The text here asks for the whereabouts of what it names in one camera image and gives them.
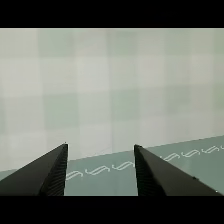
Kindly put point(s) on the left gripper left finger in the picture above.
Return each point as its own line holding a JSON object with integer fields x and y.
{"x": 40, "y": 176}

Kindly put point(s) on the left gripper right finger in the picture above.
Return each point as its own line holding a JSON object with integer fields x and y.
{"x": 160, "y": 176}

